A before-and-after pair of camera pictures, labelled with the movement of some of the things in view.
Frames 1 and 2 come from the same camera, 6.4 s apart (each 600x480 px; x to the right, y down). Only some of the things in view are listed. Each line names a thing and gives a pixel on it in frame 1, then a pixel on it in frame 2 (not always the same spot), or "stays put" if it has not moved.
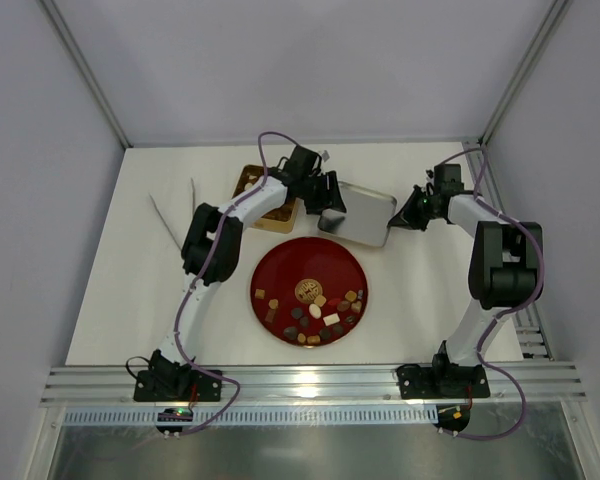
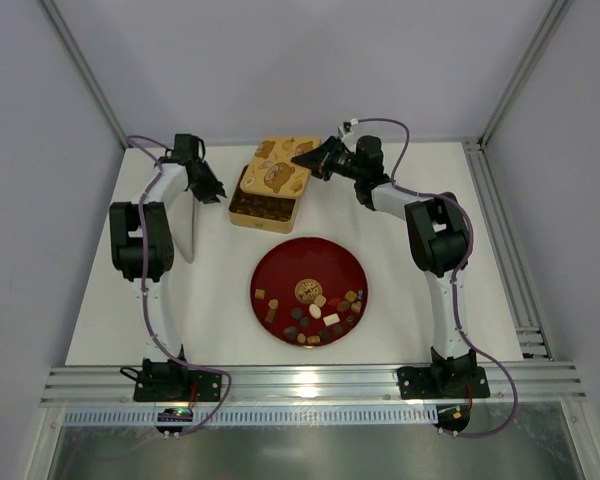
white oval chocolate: (315, 310) stays put
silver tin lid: (366, 218) -> (272, 170)
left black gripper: (322, 190) -> (203, 179)
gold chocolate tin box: (282, 218) stays put
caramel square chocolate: (320, 300) stays put
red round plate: (310, 292) stays put
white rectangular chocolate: (331, 319) stays put
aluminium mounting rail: (291, 385) stays put
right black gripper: (418, 209) -> (324, 160)
